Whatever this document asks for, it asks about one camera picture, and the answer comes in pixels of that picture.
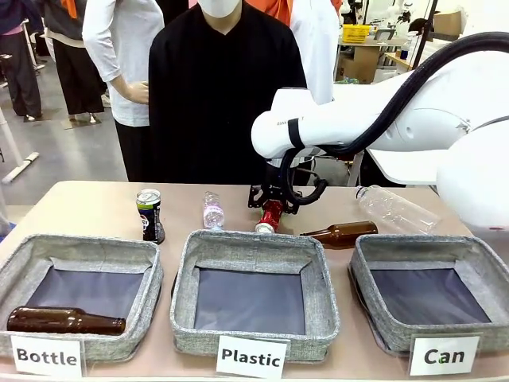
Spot person in black sweater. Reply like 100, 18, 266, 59
148, 0, 308, 186

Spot small pink-label plastic bottle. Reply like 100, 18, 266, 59
203, 191, 226, 232

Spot large clear plastic bottle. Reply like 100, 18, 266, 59
354, 185, 444, 236

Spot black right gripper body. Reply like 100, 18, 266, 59
263, 158, 296, 202

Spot person in dark trousers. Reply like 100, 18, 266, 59
0, 0, 44, 123

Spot red crushed drink can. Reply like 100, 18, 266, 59
254, 200, 287, 235

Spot white-shirt person's hand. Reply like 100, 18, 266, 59
118, 79, 150, 106

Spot grey fabric basket can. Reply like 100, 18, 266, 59
348, 233, 509, 357

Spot white table leg frame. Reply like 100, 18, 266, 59
0, 106, 41, 185

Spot grey fabric basket plastic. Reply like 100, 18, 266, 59
169, 228, 341, 363

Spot yellow plastic crate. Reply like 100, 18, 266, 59
342, 23, 379, 45

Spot white label card Plastic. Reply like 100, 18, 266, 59
215, 334, 291, 380

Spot brown glass beer bottle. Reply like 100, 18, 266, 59
299, 220, 379, 250
6, 306, 127, 337

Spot person in white shirt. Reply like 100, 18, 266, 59
81, 0, 165, 183

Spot black cola drink can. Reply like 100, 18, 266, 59
135, 188, 166, 245

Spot white label card Can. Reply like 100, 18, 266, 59
409, 335, 481, 377

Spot white label card Bottle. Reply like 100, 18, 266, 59
10, 334, 85, 379

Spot person in black skirt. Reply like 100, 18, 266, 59
41, 0, 106, 124

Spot grey fabric basket bottle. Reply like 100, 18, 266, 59
0, 233, 165, 364

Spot black robot cable hose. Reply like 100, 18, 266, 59
277, 35, 509, 205

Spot person in orange vest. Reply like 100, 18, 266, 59
274, 0, 343, 106

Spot large cardboard box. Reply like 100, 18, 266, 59
336, 46, 383, 84

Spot white flat table panel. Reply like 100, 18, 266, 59
366, 148, 439, 186

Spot brown cardboard box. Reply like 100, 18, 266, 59
432, 10, 464, 41

